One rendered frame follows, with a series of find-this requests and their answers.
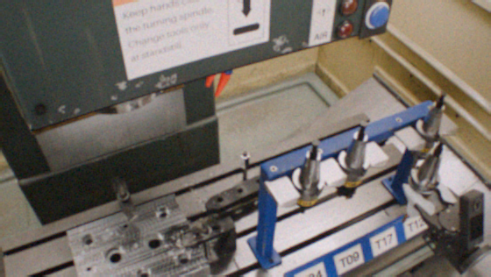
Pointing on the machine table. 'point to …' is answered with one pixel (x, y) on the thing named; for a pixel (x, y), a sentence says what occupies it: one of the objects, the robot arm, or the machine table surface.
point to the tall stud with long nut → (245, 164)
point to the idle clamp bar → (218, 204)
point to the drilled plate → (145, 223)
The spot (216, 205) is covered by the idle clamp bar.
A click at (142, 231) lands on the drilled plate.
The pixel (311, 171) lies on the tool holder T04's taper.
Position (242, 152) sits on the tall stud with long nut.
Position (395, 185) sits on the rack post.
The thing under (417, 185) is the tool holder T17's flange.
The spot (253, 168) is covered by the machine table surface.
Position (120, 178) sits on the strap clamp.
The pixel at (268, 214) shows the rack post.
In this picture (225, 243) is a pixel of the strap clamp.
